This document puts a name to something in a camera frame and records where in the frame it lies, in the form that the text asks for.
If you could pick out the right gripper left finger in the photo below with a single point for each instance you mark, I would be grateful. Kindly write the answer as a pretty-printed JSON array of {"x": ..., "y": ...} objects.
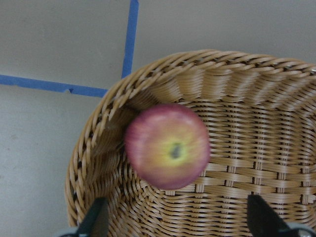
[{"x": 96, "y": 221}]

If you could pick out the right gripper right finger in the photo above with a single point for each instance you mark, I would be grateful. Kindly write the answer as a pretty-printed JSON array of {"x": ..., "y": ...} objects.
[{"x": 262, "y": 220}]

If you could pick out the red yellow apple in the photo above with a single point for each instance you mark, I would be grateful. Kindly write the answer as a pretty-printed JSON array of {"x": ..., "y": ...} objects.
[{"x": 168, "y": 146}]

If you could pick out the wicker basket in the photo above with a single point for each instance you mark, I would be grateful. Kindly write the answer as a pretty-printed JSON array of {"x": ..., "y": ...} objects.
[{"x": 261, "y": 117}]

